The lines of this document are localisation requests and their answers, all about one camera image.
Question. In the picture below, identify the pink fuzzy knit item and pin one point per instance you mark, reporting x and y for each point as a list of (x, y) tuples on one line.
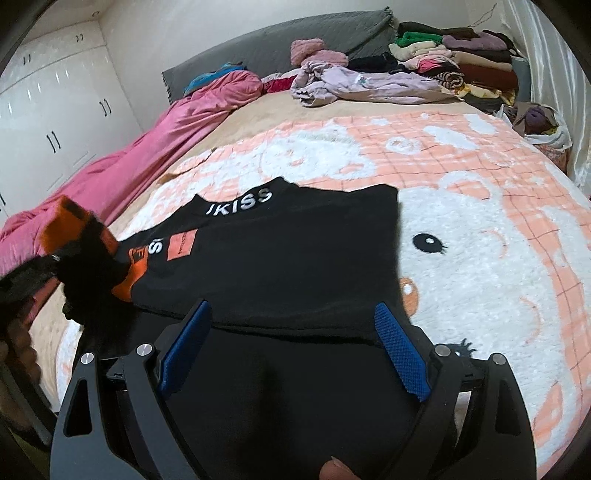
[(311, 50)]

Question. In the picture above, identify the white wardrobe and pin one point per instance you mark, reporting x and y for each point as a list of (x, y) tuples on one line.
[(62, 107)]

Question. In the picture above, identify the pink white plush blanket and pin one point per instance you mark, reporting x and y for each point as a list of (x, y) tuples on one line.
[(493, 239)]

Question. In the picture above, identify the black sweater with orange cuffs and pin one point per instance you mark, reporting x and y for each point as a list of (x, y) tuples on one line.
[(292, 372)]

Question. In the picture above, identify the lilac crumpled garment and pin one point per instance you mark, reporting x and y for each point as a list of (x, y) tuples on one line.
[(319, 84)]

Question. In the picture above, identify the right hand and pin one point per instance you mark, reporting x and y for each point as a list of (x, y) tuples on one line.
[(334, 469)]

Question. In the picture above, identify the stack of folded clothes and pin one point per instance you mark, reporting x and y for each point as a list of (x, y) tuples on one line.
[(482, 67)]

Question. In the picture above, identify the pink velvet quilt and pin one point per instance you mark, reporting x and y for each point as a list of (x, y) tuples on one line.
[(108, 185)]

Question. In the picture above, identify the grey headboard cover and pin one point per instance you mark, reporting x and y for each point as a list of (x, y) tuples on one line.
[(267, 50)]

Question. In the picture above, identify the blue garment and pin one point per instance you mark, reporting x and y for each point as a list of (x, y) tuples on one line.
[(206, 78)]

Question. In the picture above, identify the bag of clothes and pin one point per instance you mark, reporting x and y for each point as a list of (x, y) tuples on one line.
[(542, 127)]

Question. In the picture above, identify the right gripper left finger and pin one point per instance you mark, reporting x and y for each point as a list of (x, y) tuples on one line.
[(149, 374)]

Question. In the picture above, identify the left hand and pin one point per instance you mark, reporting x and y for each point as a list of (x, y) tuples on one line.
[(26, 355)]

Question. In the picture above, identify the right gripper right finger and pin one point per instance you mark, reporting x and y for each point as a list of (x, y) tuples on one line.
[(473, 422)]

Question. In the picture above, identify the dark red garment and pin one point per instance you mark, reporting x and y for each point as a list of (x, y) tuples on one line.
[(278, 85)]

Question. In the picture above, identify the white satin curtain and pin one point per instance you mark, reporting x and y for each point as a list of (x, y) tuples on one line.
[(558, 79)]

